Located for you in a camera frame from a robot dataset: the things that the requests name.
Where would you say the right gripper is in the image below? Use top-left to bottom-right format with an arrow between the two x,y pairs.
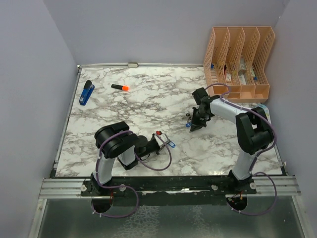
190,107 -> 210,132

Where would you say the keyring with key bunch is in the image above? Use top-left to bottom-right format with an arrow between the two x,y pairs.
186,113 -> 195,127

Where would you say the blue tag key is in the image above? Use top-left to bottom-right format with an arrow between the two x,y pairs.
167,141 -> 176,148

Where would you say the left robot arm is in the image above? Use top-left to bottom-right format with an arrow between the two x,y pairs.
91,121 -> 164,196

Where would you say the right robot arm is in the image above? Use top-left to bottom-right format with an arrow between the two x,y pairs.
190,87 -> 275,194

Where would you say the black mounting plate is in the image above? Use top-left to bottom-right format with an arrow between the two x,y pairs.
81,176 -> 256,206

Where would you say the orange black highlighter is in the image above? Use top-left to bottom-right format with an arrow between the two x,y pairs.
111,84 -> 129,91

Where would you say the blue packaged item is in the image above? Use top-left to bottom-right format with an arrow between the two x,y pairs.
257,104 -> 271,123

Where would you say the peach desk file organizer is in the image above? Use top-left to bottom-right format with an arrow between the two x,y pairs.
203,26 -> 275,103

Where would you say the white edge clip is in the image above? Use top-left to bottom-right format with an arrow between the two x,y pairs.
127,62 -> 139,68

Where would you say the blue stapler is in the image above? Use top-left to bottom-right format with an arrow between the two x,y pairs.
79,80 -> 95,106

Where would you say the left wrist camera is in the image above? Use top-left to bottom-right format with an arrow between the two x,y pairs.
153,130 -> 170,147

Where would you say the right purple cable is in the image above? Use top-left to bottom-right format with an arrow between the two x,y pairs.
205,83 -> 278,216

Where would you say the purple cable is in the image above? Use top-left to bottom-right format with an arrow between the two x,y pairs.
205,83 -> 278,216
93,130 -> 173,218

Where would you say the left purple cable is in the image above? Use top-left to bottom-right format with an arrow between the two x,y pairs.
93,130 -> 173,218

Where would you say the aluminium rail base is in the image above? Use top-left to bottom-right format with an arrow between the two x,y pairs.
39,176 -> 301,199

